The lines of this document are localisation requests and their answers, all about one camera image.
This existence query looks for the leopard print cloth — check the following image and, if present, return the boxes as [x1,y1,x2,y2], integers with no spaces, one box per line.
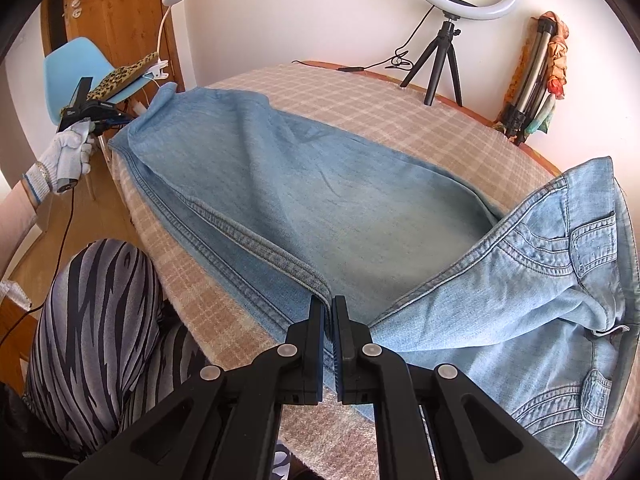
[86,52,160,101]

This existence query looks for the orange patterned bed cover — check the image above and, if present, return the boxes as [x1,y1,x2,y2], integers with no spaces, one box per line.
[292,59,568,176]

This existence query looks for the person's left hand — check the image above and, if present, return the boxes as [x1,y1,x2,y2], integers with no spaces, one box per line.
[22,119,96,198]

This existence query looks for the person's black top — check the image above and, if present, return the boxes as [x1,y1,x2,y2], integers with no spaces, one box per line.
[0,382,86,471]

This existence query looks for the beige plaid blanket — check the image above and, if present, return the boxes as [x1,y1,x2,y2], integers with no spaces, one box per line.
[107,62,631,480]

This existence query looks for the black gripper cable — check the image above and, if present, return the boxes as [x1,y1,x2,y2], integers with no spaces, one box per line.
[0,190,76,348]

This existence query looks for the small black tripod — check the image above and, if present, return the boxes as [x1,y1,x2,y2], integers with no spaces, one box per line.
[399,17,463,107]

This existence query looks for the light blue plastic chair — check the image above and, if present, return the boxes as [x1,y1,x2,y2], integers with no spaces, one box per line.
[42,40,151,126]

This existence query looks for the folded colourful chair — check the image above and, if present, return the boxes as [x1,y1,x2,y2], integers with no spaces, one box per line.
[502,17,556,141]

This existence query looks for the person's left forearm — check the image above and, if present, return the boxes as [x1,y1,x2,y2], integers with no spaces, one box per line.
[0,180,42,281]

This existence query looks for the light blue denim pants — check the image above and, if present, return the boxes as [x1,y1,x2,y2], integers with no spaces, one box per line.
[107,82,640,478]

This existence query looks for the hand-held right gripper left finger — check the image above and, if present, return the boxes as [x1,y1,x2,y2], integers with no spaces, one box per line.
[62,294,326,480]

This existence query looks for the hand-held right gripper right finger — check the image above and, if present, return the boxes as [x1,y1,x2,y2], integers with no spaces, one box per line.
[331,295,581,480]

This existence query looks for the wooden door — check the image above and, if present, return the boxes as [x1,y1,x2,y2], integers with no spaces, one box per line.
[40,0,186,93]

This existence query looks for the person's striped grey leggings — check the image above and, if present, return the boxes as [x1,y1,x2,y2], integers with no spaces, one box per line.
[22,239,211,461]

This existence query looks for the black ring light cable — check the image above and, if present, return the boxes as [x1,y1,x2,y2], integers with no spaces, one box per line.
[292,0,458,73]

